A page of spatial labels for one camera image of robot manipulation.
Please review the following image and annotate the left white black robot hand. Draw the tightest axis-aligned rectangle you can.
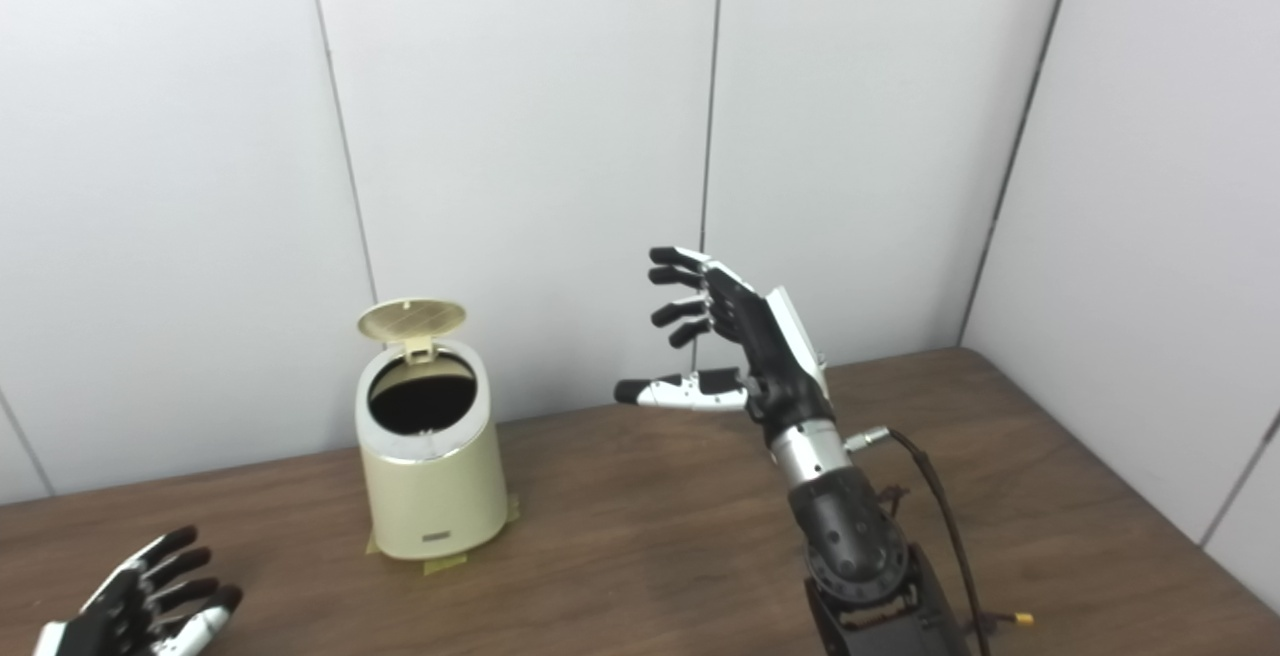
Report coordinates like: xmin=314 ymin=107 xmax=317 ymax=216
xmin=33 ymin=525 xmax=244 ymax=656

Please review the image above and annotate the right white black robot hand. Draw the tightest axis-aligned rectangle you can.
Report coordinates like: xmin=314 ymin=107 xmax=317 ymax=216
xmin=614 ymin=246 xmax=836 ymax=437

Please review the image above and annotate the cream-colored bin body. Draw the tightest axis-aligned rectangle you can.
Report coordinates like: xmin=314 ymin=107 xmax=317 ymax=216
xmin=355 ymin=338 xmax=509 ymax=561

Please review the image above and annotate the cream round bin lid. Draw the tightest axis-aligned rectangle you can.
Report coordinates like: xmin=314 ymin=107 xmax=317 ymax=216
xmin=357 ymin=298 xmax=468 ymax=365

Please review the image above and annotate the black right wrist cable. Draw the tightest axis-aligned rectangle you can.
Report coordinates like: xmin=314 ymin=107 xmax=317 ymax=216
xmin=845 ymin=426 xmax=1001 ymax=656

